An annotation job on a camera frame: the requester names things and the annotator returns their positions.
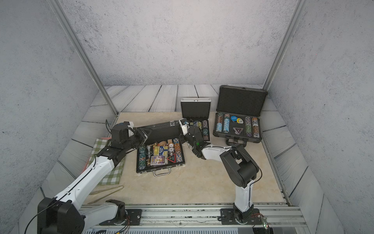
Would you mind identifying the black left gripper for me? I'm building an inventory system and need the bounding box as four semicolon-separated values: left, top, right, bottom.
122;128;153;153

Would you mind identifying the black carbon poker case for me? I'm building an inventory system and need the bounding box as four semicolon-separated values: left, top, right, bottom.
136;121;186;177

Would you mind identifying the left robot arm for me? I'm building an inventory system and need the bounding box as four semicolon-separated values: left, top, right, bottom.
37;122;152;234

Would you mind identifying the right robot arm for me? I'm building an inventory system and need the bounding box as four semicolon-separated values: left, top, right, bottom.
179;118;261;215

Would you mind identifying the small silver poker case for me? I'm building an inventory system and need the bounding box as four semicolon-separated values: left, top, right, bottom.
181;97;211;141

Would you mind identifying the large black poker case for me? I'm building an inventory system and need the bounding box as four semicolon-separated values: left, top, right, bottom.
213;85;267;146

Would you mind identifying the purple playing card box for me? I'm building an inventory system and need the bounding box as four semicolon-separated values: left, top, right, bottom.
150;156;167;167

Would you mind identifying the green checked cloth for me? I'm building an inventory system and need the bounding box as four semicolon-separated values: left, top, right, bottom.
85;138;124;186

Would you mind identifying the triangular all-in button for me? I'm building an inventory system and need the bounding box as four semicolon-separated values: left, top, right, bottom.
233;127;243;135

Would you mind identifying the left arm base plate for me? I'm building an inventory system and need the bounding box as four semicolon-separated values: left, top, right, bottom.
99;209;142;226

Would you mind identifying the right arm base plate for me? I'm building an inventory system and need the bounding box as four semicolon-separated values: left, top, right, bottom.
217;208;263;226

